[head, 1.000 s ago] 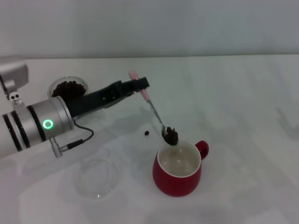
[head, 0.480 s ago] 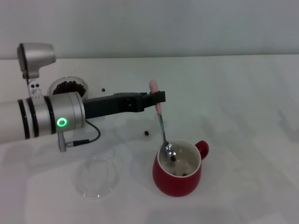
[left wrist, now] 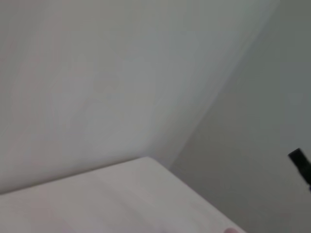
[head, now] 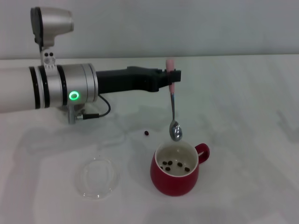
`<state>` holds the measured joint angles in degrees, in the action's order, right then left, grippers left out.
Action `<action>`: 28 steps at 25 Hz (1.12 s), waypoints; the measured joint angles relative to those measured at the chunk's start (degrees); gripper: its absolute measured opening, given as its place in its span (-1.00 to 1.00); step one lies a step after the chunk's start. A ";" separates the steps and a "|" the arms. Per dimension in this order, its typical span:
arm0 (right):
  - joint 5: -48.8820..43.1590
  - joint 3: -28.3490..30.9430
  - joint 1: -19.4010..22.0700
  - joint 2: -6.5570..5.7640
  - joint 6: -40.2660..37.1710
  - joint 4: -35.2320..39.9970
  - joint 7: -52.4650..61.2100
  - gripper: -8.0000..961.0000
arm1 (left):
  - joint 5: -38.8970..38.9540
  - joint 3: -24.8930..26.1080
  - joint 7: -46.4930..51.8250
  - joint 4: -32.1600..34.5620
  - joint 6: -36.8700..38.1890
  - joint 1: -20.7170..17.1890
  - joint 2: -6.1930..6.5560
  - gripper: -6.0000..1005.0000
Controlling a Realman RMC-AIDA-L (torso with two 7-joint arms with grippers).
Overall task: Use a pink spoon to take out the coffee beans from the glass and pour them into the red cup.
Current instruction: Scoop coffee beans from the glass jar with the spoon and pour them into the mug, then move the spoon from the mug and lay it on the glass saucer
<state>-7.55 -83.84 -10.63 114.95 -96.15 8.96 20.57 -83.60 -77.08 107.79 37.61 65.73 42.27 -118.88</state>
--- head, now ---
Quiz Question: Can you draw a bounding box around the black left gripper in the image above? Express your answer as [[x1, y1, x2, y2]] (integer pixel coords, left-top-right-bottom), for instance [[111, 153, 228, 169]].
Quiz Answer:
[[95, 66, 182, 95]]

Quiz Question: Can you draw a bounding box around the pink handled metal spoon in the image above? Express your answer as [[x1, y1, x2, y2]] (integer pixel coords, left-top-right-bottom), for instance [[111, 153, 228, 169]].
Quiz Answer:
[[165, 59, 183, 142]]

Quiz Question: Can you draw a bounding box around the red mug white inside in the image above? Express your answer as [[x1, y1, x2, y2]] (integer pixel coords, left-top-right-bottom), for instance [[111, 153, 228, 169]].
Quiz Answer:
[[149, 141, 210, 196]]

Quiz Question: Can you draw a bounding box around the clear glass saucer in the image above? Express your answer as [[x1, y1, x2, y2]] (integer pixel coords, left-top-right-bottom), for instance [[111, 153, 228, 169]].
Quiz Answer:
[[75, 156, 121, 201]]

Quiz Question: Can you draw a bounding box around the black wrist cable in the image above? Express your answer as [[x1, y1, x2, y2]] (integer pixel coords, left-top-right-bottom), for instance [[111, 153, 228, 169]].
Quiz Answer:
[[77, 95, 111, 119]]

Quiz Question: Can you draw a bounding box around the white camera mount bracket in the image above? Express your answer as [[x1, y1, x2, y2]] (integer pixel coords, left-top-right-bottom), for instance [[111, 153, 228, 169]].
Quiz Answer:
[[40, 45, 57, 70]]

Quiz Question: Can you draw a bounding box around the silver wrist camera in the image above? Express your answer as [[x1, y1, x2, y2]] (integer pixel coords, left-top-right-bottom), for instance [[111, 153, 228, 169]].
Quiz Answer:
[[30, 7, 75, 51]]

